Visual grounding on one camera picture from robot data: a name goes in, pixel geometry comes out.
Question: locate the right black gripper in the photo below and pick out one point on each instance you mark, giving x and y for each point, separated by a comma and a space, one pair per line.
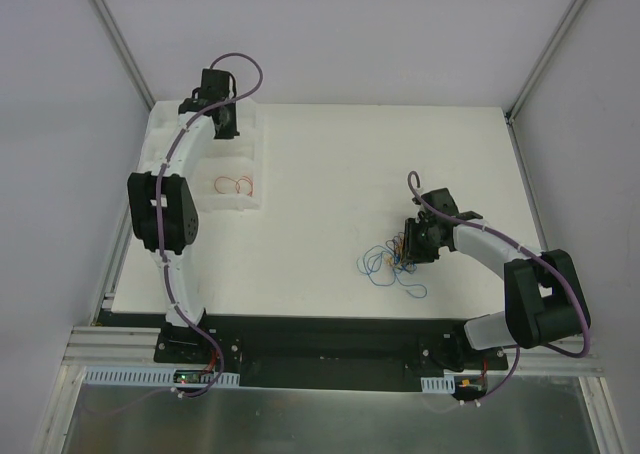
411, 241

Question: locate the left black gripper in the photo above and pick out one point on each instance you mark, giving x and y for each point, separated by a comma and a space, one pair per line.
225, 121

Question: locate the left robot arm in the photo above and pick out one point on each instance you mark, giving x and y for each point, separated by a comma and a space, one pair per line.
163, 212

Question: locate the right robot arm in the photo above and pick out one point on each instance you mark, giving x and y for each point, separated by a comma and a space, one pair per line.
544, 304

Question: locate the white foam tray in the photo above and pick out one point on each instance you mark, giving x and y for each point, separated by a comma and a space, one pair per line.
221, 174

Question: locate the right aluminium frame post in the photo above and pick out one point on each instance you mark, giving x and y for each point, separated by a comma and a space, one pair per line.
543, 61

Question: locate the aluminium frame post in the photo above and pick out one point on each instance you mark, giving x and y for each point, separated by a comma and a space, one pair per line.
543, 61
123, 51

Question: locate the right white cable duct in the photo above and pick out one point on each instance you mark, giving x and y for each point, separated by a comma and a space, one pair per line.
438, 385

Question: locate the white cable duct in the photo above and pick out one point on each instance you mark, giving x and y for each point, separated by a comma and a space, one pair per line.
438, 385
158, 377

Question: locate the left aluminium frame post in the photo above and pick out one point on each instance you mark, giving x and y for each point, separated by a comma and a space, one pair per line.
123, 51

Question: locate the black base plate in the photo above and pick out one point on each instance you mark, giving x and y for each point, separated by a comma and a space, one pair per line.
385, 355

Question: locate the left white cable duct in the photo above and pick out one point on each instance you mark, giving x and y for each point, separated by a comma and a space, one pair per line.
158, 377

